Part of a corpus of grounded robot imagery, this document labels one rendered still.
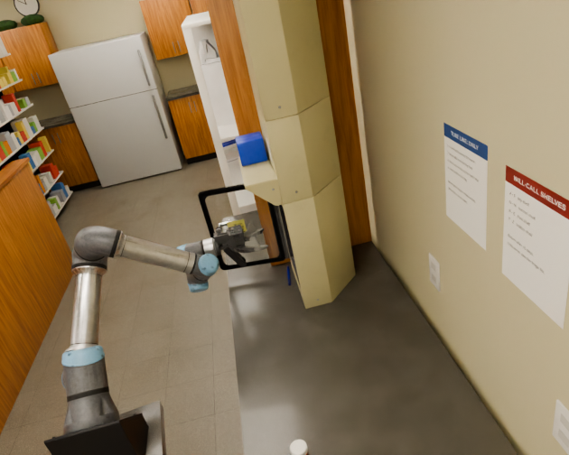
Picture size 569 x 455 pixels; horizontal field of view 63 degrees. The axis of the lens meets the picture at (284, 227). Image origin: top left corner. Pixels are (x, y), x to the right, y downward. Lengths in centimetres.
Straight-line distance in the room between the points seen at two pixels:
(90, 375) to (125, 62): 531
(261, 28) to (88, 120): 536
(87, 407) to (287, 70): 114
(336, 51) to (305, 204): 62
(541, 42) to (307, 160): 88
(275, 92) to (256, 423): 102
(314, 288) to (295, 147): 58
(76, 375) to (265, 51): 110
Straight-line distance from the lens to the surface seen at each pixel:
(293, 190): 161
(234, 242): 180
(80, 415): 150
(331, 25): 190
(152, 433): 165
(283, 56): 150
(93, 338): 169
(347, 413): 150
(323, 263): 177
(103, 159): 683
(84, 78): 660
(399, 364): 162
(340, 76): 193
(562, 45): 89
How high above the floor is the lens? 211
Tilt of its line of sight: 28 degrees down
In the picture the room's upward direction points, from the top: 12 degrees counter-clockwise
